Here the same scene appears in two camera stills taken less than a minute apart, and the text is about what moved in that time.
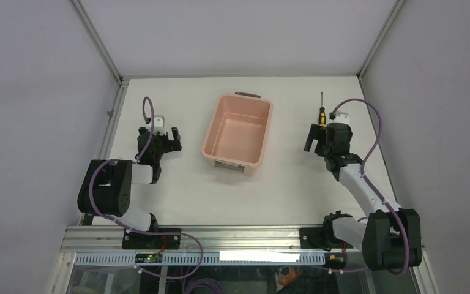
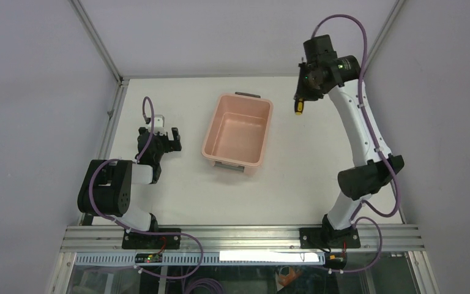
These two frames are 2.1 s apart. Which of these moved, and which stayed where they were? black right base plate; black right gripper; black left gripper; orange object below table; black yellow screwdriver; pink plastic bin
Moved: black right gripper; black yellow screwdriver
Stayed: black right base plate; black left gripper; orange object below table; pink plastic bin
